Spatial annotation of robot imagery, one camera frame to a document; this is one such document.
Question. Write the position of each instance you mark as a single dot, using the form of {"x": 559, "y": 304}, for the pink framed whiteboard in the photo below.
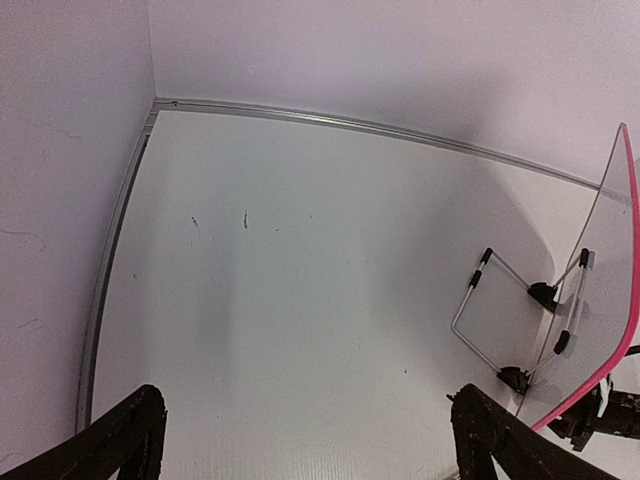
{"x": 597, "y": 315}

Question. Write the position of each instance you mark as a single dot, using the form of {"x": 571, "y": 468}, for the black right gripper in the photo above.
{"x": 602, "y": 410}

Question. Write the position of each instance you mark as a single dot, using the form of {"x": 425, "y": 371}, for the wire whiteboard stand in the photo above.
{"x": 516, "y": 327}

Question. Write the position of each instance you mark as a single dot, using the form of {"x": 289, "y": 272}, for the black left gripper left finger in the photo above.
{"x": 127, "y": 442}

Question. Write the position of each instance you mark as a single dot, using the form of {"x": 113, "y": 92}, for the aluminium table edge rail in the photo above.
{"x": 86, "y": 376}

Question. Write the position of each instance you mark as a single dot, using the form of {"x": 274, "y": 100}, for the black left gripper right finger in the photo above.
{"x": 487, "y": 436}

